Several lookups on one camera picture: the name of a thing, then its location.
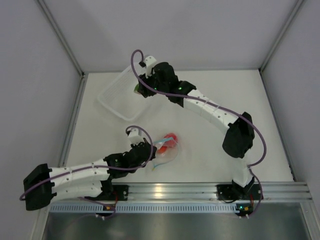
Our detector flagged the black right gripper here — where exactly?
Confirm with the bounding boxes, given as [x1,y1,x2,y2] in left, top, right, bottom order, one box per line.
[138,68,168,99]

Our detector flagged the fake watermelon slice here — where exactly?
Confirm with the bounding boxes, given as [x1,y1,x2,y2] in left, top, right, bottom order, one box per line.
[133,84,141,95]

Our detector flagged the clear zip top bag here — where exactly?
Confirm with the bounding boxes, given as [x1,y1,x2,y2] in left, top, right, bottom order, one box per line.
[152,135,181,171]

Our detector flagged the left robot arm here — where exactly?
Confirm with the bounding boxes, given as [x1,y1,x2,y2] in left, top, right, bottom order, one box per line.
[19,140,157,211]

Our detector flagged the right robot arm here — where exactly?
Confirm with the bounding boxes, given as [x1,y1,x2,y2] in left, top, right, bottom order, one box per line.
[137,60,255,199]

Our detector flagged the fake red tomato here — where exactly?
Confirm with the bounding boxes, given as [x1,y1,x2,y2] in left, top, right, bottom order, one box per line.
[163,133,178,148]

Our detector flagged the white perforated plastic basket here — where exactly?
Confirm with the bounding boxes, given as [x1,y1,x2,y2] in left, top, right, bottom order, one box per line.
[97,66,151,122]

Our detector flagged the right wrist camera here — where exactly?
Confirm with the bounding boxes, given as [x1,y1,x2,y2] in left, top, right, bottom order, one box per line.
[139,55,158,78]

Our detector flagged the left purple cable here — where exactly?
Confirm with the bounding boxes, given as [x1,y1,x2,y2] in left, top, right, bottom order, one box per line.
[19,125,157,202]

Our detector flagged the purple cable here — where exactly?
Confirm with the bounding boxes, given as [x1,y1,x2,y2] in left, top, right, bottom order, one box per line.
[19,125,157,202]
[131,49,267,218]

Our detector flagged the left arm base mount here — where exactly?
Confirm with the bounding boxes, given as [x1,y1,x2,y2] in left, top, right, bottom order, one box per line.
[84,184,129,202]

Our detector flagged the white slotted cable duct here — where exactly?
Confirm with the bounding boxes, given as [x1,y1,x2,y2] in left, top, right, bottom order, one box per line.
[49,202,251,214]

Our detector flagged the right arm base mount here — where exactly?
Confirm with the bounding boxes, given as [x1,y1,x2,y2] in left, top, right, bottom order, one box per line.
[216,184,262,202]

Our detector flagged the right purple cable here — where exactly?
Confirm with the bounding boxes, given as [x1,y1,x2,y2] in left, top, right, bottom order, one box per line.
[131,49,267,218]

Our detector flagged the aluminium mounting rail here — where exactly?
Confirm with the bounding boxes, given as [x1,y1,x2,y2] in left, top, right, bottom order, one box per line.
[123,182,312,202]

